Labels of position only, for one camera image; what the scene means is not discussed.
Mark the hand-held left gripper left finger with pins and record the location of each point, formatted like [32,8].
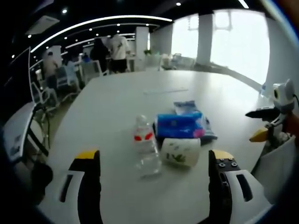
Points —
[90,182]

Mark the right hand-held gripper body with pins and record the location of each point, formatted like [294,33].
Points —
[283,93]

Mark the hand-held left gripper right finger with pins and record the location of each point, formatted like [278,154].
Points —
[216,186]

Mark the leaf print tissue roll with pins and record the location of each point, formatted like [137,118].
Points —
[181,152]

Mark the dark blue packet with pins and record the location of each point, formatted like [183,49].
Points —
[208,130]

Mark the clear water bottle red label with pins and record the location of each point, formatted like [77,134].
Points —
[147,151]

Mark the blue tissue pack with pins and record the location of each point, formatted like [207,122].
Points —
[177,126]

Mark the light blue wet wipes packet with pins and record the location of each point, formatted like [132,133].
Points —
[185,107]

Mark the white box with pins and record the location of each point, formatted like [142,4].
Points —
[280,168]

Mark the white table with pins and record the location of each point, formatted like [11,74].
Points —
[112,100]

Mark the white side desk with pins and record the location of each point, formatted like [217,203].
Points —
[17,130]

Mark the pile of boxes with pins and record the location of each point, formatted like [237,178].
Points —
[177,60]

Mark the white office chair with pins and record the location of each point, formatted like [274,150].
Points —
[43,93]

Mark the green potted plant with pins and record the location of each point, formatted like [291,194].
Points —
[147,52]

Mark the curved ceiling light strip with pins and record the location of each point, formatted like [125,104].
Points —
[98,22]

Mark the ceiling air vent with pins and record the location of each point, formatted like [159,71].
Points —
[42,24]

